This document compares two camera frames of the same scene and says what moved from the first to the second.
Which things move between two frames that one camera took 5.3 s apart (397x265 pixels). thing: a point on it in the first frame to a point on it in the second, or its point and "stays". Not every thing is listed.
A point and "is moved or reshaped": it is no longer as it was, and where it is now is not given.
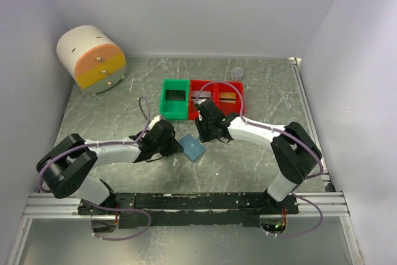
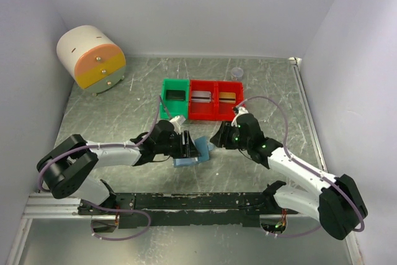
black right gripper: (203, 137) to (218, 138)
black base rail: (219, 209) stays
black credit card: (175, 95) stays
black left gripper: (174, 148) stays
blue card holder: (192, 146) is moved or reshaped
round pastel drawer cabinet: (91, 57) stays
